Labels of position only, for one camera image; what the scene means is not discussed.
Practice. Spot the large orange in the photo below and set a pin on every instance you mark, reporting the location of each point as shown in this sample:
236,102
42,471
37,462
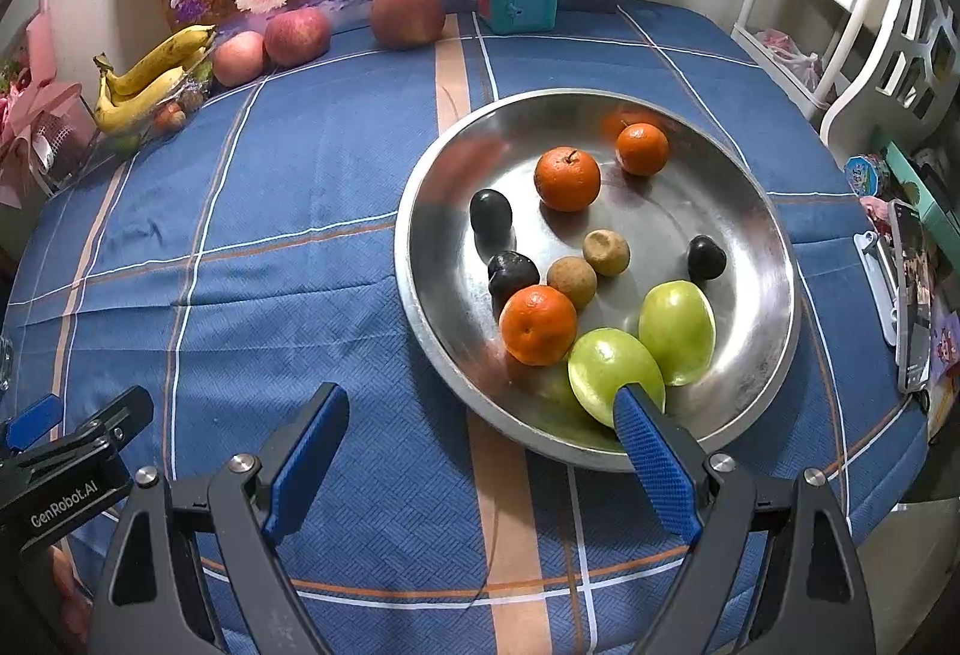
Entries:
538,324

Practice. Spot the small tangerine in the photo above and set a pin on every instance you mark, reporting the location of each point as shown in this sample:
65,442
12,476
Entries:
642,149
567,178

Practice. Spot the brownish red apple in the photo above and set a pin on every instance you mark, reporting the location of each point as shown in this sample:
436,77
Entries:
407,15

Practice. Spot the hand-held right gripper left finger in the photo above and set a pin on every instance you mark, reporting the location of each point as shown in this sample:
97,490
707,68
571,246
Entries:
307,452

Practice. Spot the black plum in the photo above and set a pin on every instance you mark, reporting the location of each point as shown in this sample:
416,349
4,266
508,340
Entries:
512,272
706,257
491,214

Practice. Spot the white phone stand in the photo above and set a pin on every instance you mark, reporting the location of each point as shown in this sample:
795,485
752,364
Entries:
874,265

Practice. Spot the smartphone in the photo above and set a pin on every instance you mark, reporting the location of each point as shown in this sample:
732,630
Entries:
911,295

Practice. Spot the colourful snack cup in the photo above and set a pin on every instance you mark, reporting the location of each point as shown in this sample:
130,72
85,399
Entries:
866,174

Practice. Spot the small brown round fruit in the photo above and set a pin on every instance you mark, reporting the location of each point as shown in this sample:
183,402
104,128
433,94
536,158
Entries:
571,280
606,252

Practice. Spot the pink red apple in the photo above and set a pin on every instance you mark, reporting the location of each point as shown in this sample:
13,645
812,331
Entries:
238,57

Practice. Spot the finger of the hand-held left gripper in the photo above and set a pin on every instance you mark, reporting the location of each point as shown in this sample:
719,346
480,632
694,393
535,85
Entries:
30,419
124,415

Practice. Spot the clear plastic fruit box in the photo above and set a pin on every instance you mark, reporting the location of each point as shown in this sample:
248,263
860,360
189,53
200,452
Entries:
191,93

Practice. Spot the small orange fruit in box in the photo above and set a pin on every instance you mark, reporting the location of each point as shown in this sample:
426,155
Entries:
169,117

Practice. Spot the white chair back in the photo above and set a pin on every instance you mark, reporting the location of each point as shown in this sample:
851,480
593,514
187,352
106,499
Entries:
862,100

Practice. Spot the blue plaid tablecloth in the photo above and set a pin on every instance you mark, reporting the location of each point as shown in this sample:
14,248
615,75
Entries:
262,250

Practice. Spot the green apple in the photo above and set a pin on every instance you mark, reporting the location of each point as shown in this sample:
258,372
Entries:
600,366
676,332

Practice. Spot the pink plastic bag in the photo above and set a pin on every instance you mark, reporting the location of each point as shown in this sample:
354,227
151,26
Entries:
787,59

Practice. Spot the dark red apple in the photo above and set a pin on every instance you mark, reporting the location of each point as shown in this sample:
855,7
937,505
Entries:
298,35

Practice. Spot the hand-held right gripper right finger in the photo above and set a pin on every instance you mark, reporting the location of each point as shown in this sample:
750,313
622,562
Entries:
660,467

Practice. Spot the round steel plate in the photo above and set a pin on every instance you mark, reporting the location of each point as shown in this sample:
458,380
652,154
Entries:
450,265

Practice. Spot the pink printed card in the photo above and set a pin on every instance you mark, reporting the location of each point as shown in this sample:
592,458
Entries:
945,340

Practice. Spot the green box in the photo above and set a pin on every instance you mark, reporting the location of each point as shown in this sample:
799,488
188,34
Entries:
930,205

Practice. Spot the yellow banana bunch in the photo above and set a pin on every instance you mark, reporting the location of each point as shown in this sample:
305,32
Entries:
146,81

